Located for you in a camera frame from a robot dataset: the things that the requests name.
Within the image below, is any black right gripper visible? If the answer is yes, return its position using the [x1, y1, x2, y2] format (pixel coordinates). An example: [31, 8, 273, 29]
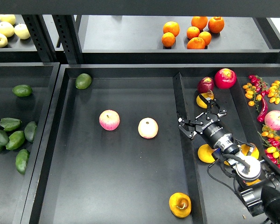
[177, 95, 239, 154]

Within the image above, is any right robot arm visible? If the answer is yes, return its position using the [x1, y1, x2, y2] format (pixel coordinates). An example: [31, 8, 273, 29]
[178, 94, 280, 224]

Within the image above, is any green avocado top centre tray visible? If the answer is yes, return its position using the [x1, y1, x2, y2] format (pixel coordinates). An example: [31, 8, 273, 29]
[75, 73, 92, 90]

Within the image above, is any green avocado tray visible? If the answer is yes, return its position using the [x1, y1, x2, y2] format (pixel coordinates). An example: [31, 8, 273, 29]
[75, 73, 92, 90]
[12, 84, 33, 97]

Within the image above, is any green avocado left tray top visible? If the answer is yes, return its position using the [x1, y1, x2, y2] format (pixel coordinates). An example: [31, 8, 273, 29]
[12, 84, 33, 97]

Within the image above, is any dark red apple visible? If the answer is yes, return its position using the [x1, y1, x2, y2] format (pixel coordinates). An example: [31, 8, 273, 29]
[197, 77, 214, 93]

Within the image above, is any bright red apple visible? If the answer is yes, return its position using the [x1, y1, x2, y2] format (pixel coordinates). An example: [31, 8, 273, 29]
[214, 68, 237, 89]

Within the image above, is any pale pink apple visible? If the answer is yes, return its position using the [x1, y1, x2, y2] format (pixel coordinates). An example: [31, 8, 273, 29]
[138, 118, 159, 139]

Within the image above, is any red chili pepper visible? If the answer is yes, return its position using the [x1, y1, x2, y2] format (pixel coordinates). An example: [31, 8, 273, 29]
[257, 98, 268, 122]

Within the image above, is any cherry tomato bunch upper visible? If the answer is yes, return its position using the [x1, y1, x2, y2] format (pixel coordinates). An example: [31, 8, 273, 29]
[242, 75, 280, 112]

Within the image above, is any cherry tomato bunch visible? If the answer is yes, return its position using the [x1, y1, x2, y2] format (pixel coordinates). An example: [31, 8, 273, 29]
[259, 125, 280, 169]
[242, 75, 280, 112]

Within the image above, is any orange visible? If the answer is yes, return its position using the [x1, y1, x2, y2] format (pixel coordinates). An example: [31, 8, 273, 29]
[163, 21, 180, 37]
[187, 37, 205, 49]
[186, 26, 200, 40]
[161, 32, 175, 48]
[191, 16, 208, 30]
[198, 31, 212, 46]
[208, 16, 224, 34]

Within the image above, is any pink apple right tray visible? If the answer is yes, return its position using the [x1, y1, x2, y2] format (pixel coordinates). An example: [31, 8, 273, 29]
[264, 110, 280, 131]

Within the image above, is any cherry tomato bunch lower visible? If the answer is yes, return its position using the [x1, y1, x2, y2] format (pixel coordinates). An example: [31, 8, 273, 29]
[259, 125, 280, 169]

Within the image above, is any black centre tray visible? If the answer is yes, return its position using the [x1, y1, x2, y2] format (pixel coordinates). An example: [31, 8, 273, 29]
[21, 65, 266, 224]

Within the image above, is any black tray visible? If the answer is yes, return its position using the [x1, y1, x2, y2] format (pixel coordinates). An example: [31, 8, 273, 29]
[0, 63, 59, 224]
[21, 65, 266, 224]

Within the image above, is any pink red apple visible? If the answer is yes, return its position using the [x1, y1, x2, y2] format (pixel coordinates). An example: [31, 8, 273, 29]
[99, 110, 120, 131]

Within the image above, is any black tray divider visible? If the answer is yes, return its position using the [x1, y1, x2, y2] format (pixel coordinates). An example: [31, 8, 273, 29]
[173, 72, 207, 224]

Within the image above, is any black upper shelf board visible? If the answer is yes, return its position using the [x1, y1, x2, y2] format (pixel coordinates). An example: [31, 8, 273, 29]
[0, 0, 280, 18]

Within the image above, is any black left tray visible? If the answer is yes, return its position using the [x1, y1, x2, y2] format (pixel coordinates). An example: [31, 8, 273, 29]
[0, 63, 59, 224]

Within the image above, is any black shelf upright post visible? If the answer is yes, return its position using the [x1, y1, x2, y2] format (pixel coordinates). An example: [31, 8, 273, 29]
[52, 14, 84, 64]
[22, 14, 57, 63]

